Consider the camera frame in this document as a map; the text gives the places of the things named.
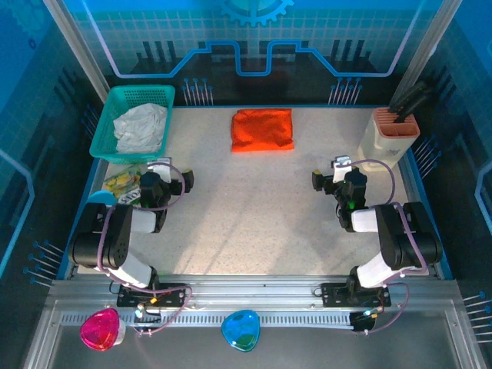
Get orange t-shirt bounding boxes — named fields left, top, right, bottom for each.
left=230, top=108, right=295, bottom=154

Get yellow green snack packet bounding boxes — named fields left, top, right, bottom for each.
left=101, top=164, right=149, bottom=207

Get beige knife block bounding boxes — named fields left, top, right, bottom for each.
left=357, top=106, right=421, bottom=172

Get blue plastic goblet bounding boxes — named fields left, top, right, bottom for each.
left=87, top=188, right=117, bottom=205

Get white t-shirt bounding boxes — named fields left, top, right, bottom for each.
left=112, top=103, right=169, bottom=155

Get teal plastic basket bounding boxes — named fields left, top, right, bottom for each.
left=88, top=84, right=176, bottom=165

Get small black controller board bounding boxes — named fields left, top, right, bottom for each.
left=133, top=303, right=162, bottom=327
left=350, top=309, right=385, bottom=332

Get black knife handle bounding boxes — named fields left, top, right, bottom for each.
left=388, top=79, right=430, bottom=116
left=395, top=86, right=437, bottom=124

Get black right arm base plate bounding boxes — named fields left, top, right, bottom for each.
left=321, top=281, right=392, bottom=308

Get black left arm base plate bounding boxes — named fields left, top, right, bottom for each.
left=116, top=282, right=185, bottom=308

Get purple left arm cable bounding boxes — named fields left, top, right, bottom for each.
left=98, top=161, right=194, bottom=339

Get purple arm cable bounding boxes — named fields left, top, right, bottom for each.
left=347, top=158, right=430, bottom=336
left=98, top=161, right=194, bottom=339

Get aluminium rail frame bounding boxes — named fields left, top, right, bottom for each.
left=22, top=273, right=486, bottom=369

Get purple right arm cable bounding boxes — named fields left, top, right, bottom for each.
left=347, top=158, right=430, bottom=336

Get aluminium frame post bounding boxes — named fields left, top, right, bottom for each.
left=42, top=0, right=112, bottom=105
left=391, top=0, right=464, bottom=107

